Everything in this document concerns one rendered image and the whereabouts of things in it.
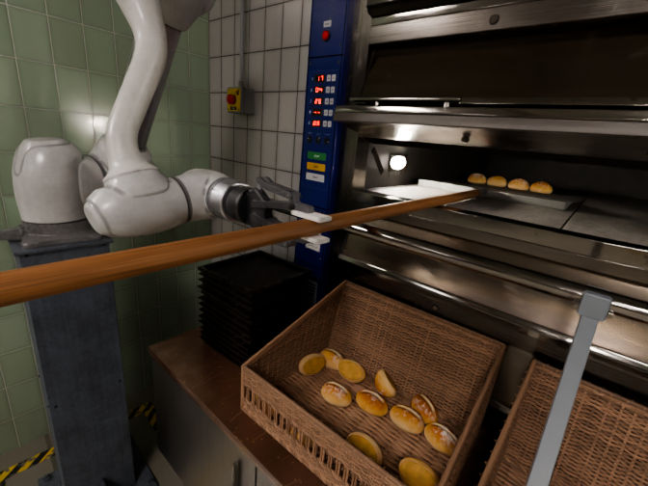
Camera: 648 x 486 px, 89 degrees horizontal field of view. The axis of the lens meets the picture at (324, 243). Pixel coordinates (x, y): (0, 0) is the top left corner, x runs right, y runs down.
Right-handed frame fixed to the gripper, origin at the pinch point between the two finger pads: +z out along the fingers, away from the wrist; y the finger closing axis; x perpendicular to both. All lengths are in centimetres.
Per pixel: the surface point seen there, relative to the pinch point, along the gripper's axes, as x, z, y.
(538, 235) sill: -54, 27, 3
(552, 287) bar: -16.6, 34.7, 3.4
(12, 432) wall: 38, -119, 112
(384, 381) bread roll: -39, 1, 55
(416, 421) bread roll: -33, 15, 56
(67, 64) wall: 3, -120, -31
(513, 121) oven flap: -39.3, 18.5, -21.5
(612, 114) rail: -40, 34, -24
